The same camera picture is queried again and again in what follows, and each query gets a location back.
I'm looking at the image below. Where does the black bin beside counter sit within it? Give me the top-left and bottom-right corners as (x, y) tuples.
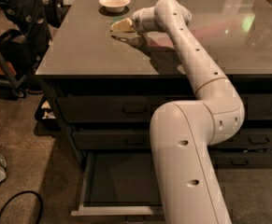
(35, 97), (60, 132)

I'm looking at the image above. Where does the open bottom left drawer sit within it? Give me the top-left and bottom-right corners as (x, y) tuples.
(71, 151), (165, 224)

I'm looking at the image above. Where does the black floor cable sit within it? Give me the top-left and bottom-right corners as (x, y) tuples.
(0, 190), (44, 224)

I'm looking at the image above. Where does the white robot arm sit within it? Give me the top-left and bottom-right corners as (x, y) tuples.
(121, 0), (245, 224)

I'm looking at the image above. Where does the green and yellow sponge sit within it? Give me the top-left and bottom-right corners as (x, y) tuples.
(111, 17), (126, 25)

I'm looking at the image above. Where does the middle right drawer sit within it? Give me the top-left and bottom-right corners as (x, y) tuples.
(211, 129), (272, 149)

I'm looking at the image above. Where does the top right drawer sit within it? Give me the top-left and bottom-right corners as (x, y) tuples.
(242, 93), (272, 120)

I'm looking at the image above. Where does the grey kitchen counter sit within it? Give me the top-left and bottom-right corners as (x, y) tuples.
(36, 0), (272, 165)

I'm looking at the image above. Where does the metal cart with black box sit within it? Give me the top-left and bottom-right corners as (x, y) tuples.
(0, 29), (40, 98)

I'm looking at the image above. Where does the bottom right drawer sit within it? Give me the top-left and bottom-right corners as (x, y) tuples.
(210, 152), (272, 168)

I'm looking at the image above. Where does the middle left drawer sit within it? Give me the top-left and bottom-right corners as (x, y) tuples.
(72, 129), (150, 149)

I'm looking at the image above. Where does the white ceramic bowl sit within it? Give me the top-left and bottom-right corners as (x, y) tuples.
(99, 0), (130, 13)

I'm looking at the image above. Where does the top left drawer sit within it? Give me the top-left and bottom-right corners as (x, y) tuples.
(56, 95), (193, 123)

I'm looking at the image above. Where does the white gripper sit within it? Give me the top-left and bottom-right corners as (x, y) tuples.
(111, 7), (160, 33)

